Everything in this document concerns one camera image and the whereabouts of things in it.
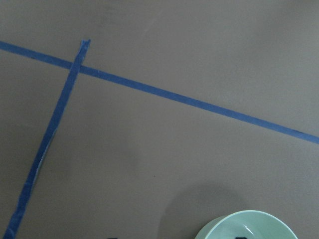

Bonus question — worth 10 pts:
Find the light green ceramic bowl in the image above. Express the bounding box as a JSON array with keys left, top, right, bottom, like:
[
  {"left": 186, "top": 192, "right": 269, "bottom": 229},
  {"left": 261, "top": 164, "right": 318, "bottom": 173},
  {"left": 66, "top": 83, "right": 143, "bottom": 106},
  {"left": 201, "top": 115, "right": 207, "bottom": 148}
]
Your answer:
[{"left": 195, "top": 210, "right": 297, "bottom": 239}]

